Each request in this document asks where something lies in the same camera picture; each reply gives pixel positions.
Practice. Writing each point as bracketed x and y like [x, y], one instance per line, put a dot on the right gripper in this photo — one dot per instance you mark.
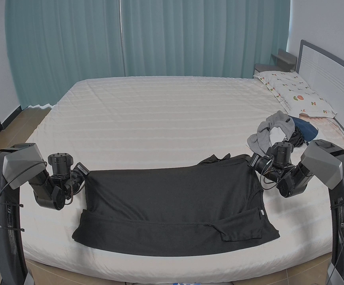
[262, 166]

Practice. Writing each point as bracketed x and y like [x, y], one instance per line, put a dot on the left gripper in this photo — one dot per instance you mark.
[77, 183]

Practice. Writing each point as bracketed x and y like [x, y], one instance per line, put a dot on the black T-shirt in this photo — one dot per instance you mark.
[166, 203]

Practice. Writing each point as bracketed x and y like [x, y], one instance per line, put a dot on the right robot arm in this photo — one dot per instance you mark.
[342, 218]

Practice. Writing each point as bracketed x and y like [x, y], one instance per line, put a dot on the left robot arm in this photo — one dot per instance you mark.
[5, 233]

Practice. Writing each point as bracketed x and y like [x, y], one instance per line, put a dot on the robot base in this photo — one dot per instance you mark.
[186, 283]

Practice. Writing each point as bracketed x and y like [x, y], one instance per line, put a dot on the pile of clothes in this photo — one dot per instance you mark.
[262, 137]

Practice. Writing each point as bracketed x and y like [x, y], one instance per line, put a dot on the bed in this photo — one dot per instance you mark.
[160, 114]

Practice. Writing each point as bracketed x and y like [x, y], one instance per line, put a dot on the white printed pillow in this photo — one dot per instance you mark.
[293, 90]

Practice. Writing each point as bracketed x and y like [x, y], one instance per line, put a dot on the grey bedside table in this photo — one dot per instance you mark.
[283, 58]

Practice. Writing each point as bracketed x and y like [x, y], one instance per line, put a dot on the blue-green curtain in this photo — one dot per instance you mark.
[204, 25]
[65, 40]

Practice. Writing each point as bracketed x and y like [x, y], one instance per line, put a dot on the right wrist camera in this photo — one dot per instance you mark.
[254, 160]

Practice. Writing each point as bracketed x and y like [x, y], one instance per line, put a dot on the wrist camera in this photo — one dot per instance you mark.
[254, 160]
[83, 170]

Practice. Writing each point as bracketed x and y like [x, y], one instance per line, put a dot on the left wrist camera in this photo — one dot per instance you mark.
[83, 170]

